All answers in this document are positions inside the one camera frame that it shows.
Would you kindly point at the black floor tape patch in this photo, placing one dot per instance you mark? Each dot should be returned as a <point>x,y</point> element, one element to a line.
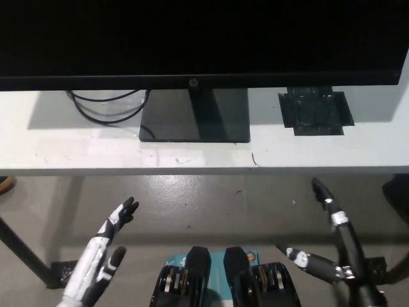
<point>62,273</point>
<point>377,265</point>

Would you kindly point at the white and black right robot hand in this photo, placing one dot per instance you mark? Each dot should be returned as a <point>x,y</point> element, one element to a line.
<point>350,246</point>

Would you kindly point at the black ribbed robot body block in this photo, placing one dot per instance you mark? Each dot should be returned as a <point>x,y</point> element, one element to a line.
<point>179,281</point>
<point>265,281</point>

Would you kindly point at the black HP monitor with stand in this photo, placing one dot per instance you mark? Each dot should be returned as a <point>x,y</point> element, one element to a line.
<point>204,38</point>

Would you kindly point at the black ribbed left robot body block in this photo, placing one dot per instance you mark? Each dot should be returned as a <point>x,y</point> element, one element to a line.
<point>179,281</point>

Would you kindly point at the dark metal table leg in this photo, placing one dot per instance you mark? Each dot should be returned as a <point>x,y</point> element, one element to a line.
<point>25,252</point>
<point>397,268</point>

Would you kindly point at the dark bulky object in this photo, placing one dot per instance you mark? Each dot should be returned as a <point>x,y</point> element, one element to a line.
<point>397,195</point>

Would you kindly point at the black tape patch on table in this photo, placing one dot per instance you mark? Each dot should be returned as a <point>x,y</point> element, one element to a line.
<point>314,112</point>

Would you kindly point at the brown round object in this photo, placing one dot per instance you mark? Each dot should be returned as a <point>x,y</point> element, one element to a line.
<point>6,185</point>

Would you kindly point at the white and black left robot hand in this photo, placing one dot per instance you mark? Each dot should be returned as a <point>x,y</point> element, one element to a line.
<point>92,256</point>

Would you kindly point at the black ribbed right robot body block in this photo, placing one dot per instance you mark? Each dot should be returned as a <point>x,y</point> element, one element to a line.
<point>265,281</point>

